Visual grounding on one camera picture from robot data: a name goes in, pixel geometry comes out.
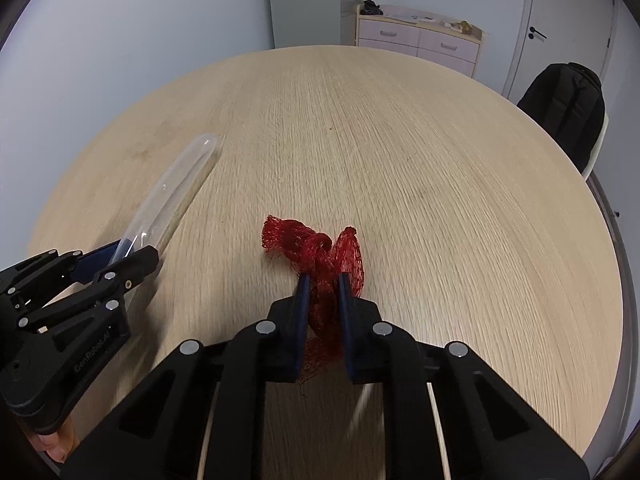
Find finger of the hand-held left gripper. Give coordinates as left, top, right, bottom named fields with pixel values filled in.
left=0, top=241, right=122, bottom=311
left=20, top=245, right=160, bottom=333

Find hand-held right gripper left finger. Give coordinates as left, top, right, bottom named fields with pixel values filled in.
left=60, top=274, right=313, bottom=480

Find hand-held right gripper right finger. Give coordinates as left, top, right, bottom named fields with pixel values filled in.
left=337, top=272, right=591, bottom=480

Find red mesh net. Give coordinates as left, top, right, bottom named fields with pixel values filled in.
left=261, top=214, right=366, bottom=386

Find clear plastic tube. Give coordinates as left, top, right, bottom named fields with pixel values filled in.
left=107, top=132, right=222, bottom=311

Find person's left hand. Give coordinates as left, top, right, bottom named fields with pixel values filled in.
left=30, top=415, right=77, bottom=463

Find round wooden table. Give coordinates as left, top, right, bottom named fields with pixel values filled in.
left=25, top=45, right=626, bottom=480

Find pink drawer dresser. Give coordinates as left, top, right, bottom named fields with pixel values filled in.
left=356, top=2, right=485, bottom=80

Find black backpack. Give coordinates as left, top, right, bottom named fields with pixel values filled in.
left=517, top=62, right=607, bottom=173

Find cream plastic chair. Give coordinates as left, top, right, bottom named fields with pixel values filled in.
left=582, top=112, right=611, bottom=181

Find tall grey cabinet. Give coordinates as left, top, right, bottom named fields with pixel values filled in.
left=265, top=0, right=371, bottom=51

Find white door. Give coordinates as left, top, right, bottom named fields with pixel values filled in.
left=502, top=0, right=618, bottom=101

